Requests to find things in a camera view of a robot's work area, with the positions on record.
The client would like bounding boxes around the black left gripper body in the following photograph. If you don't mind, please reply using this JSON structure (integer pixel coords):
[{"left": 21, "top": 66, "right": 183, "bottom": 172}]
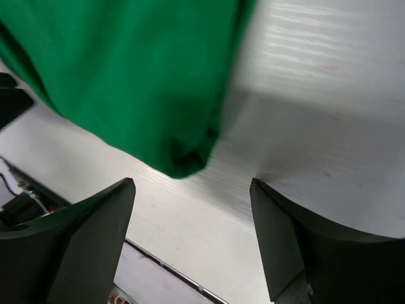
[{"left": 0, "top": 72, "right": 34, "bottom": 129}]

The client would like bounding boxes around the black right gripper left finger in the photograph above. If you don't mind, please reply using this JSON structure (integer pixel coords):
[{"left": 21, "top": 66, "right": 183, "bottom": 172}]
[{"left": 1, "top": 178, "right": 136, "bottom": 303}]

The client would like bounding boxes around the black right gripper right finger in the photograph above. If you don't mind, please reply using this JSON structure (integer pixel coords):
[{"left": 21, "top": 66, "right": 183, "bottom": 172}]
[{"left": 249, "top": 179, "right": 404, "bottom": 303}]

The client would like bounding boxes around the green t-shirt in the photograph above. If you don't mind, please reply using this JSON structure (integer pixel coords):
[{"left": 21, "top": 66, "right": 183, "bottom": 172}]
[{"left": 1, "top": 1, "right": 255, "bottom": 179}]

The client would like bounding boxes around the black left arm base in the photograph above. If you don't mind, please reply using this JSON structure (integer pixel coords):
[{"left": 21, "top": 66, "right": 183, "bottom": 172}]
[{"left": 1, "top": 158, "right": 70, "bottom": 231}]

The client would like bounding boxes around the aluminium table edge rail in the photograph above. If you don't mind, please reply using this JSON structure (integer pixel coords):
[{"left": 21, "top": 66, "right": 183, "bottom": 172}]
[{"left": 124, "top": 239, "right": 228, "bottom": 304}]

